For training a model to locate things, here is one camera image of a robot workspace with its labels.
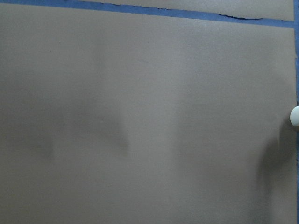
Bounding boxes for brass PPR valve white ends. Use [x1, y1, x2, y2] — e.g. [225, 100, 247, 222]
[290, 106, 299, 127]

